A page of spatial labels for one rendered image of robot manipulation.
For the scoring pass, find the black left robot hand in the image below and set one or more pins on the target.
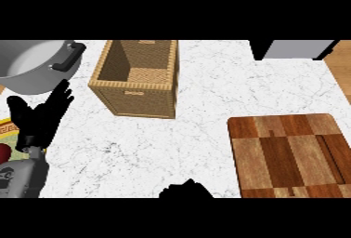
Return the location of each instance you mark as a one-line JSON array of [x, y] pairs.
[[40, 119]]

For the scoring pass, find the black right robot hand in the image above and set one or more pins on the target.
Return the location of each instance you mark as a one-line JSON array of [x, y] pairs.
[[186, 189]]

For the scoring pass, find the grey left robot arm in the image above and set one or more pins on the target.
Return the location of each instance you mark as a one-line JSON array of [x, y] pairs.
[[20, 178]]

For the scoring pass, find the red bell pepper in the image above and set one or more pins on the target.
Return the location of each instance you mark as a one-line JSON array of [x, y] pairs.
[[3, 152]]

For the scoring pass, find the brown wicker basket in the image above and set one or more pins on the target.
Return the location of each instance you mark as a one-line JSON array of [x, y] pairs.
[[137, 80]]

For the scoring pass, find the brown wooden cutting board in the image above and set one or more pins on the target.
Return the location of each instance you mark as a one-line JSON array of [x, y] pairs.
[[292, 155]]

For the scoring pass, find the yellow patterned placemat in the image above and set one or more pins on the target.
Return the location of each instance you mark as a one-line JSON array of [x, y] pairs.
[[7, 133]]

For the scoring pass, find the grey metal pot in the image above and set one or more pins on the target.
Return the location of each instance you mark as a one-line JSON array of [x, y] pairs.
[[34, 66]]

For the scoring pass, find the grey and black appliance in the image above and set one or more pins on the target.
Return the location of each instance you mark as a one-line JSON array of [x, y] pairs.
[[295, 49]]

